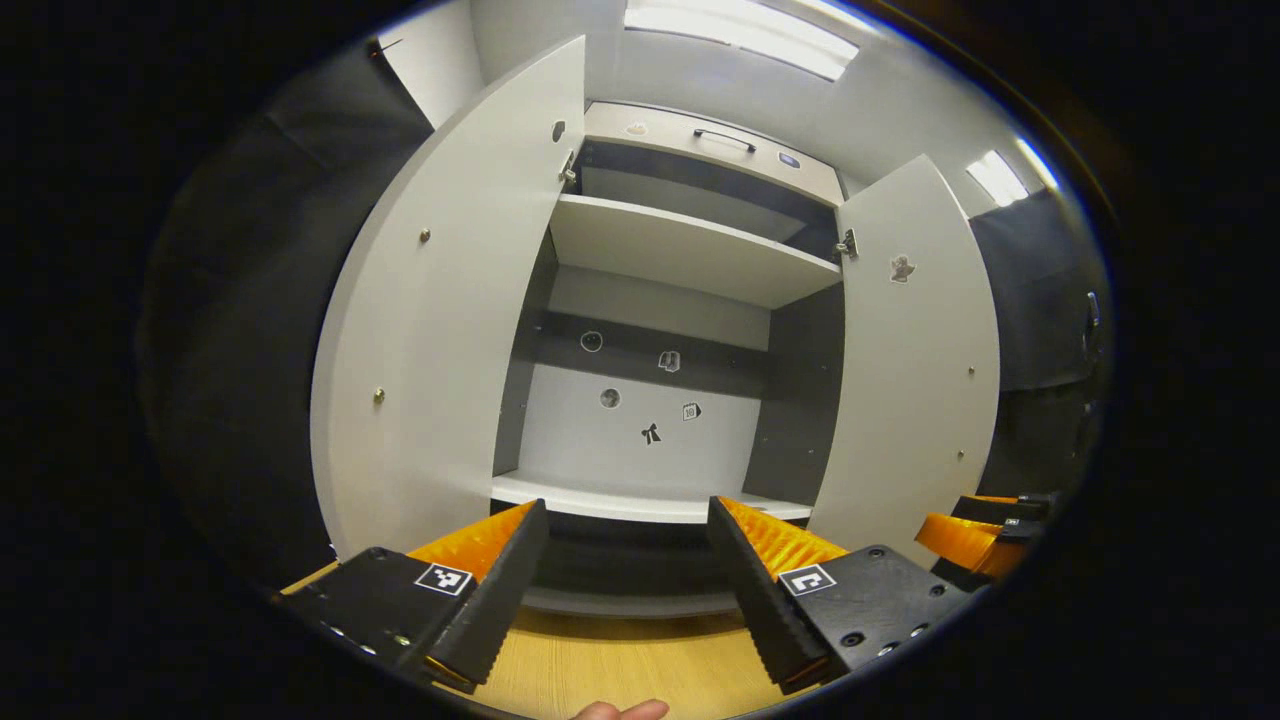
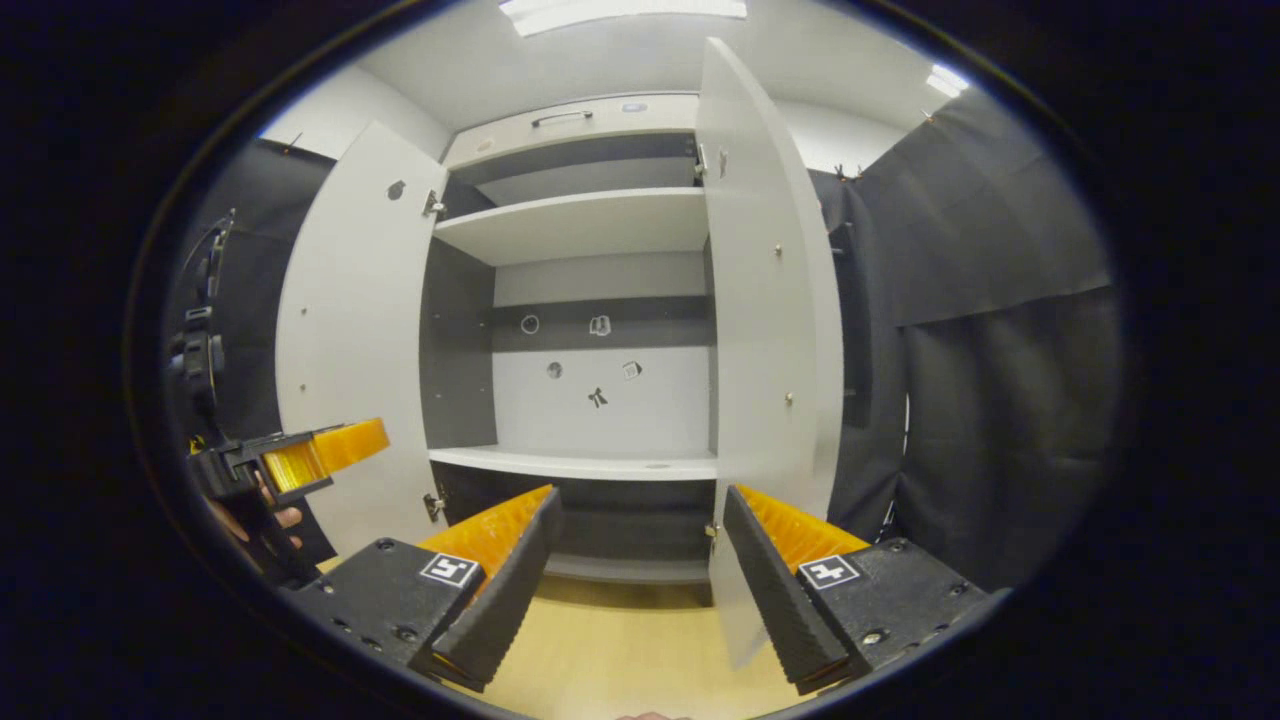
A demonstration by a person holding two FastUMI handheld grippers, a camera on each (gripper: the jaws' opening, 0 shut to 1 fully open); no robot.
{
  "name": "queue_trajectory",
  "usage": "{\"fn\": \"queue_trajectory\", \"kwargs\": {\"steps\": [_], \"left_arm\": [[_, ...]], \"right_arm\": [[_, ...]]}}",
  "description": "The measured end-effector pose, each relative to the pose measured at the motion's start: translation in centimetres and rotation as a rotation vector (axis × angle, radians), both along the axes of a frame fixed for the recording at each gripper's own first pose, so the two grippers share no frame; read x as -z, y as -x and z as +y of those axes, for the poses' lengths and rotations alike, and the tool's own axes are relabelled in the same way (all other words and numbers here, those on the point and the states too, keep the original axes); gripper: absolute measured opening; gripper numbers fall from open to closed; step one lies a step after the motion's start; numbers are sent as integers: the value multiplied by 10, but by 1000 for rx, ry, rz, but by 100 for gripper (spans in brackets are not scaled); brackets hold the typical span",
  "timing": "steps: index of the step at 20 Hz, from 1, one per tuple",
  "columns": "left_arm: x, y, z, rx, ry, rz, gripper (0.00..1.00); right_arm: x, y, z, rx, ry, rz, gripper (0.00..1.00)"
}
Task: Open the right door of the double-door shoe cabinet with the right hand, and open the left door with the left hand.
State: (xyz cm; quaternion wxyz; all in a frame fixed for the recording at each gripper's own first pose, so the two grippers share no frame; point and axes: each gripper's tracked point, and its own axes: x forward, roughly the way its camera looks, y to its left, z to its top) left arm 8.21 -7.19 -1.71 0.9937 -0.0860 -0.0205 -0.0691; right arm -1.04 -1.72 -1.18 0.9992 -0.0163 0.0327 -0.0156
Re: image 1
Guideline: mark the metal door hinge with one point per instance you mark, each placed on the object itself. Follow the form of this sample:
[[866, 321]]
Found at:
[[568, 168], [847, 244]]

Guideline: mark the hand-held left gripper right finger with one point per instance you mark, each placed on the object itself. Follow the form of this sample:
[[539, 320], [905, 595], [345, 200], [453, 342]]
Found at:
[[760, 600]]

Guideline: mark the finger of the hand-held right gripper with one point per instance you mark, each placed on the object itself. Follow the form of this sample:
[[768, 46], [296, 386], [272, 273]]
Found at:
[[1015, 508], [960, 540]]

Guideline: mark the grey cabinet door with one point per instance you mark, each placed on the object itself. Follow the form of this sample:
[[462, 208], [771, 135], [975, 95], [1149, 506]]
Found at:
[[910, 400], [440, 350]]

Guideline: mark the small ceiling light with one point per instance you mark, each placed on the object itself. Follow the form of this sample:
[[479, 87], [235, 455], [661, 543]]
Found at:
[[995, 180]]

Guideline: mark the long ceiling light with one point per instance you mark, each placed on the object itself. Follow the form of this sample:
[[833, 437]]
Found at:
[[740, 30]]

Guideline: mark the grey cabinet drawer front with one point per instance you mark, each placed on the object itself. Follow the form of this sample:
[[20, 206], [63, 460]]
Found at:
[[660, 135]]

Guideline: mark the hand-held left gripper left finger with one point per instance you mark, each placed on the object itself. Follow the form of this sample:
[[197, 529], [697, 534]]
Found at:
[[500, 600]]

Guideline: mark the grey double-door shoe cabinet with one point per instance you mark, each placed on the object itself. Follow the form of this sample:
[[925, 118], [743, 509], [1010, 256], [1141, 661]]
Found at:
[[800, 400]]

